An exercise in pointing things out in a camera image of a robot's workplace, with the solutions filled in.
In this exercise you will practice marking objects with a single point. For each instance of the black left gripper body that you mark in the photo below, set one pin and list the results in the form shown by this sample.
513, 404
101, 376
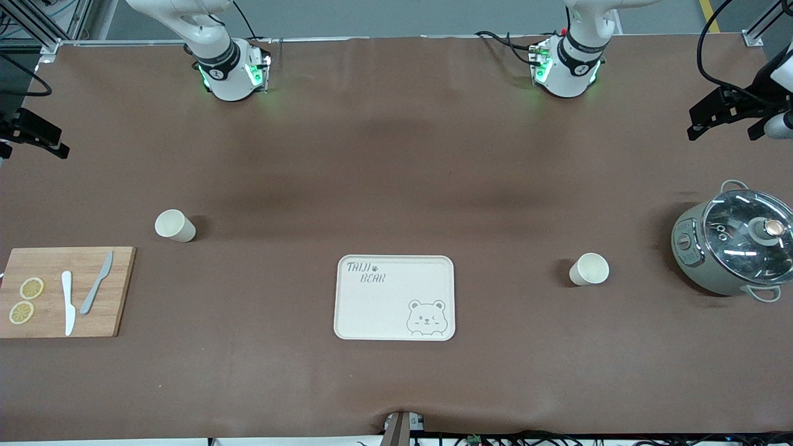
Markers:
748, 103

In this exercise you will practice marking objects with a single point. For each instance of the white plastic knife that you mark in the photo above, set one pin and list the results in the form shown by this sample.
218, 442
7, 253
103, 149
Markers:
68, 303

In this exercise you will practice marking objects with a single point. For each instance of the cream bear print tray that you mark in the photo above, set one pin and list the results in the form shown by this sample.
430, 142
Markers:
396, 310

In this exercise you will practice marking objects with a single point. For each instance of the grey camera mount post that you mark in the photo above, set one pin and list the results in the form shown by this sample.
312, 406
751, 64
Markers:
396, 430

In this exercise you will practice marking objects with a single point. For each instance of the wooden cutting board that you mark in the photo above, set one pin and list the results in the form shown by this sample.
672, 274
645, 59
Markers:
49, 263

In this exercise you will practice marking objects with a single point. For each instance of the white IKEA cup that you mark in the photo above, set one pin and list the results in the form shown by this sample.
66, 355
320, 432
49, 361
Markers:
173, 226
588, 270

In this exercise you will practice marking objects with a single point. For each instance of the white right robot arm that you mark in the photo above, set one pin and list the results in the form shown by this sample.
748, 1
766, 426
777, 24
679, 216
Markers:
226, 74

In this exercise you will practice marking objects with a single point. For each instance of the yellow lemon slice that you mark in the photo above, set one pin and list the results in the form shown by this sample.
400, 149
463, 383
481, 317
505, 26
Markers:
31, 288
21, 313

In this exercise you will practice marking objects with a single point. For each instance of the grey plastic knife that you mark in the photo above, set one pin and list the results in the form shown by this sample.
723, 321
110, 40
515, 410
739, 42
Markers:
93, 291

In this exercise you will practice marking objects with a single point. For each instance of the brown table cover mat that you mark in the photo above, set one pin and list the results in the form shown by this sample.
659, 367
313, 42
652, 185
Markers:
396, 155

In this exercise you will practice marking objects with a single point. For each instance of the grey-green cooking pot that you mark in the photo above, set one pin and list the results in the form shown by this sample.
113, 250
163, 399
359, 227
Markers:
691, 248

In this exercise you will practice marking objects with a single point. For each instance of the glass pot lid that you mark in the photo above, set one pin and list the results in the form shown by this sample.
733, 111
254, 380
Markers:
743, 235

